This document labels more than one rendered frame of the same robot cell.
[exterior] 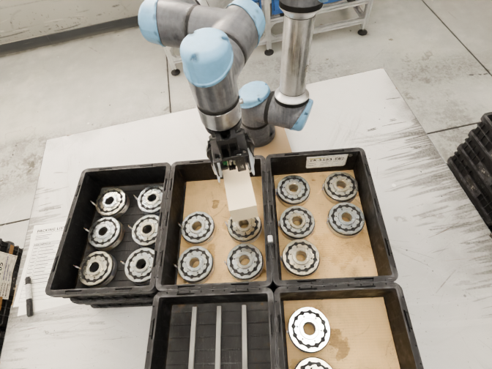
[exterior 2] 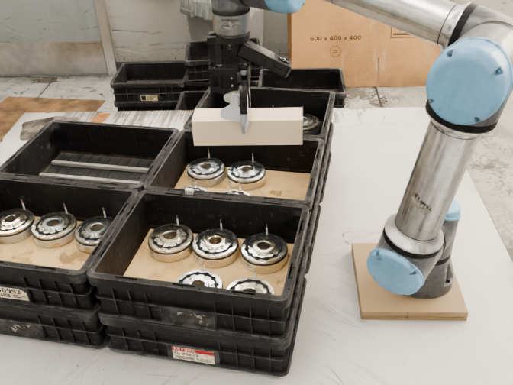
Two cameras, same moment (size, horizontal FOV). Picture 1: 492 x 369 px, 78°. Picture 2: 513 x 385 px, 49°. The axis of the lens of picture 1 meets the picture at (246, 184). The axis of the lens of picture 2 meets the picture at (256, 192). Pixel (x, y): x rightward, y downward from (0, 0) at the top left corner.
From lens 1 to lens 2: 1.20 m
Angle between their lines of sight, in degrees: 63
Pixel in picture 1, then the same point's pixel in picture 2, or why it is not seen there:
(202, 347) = (131, 176)
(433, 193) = not seen: outside the picture
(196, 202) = (284, 179)
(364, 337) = not seen: hidden behind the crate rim
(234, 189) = (217, 112)
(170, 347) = (143, 160)
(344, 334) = (77, 263)
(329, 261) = (156, 270)
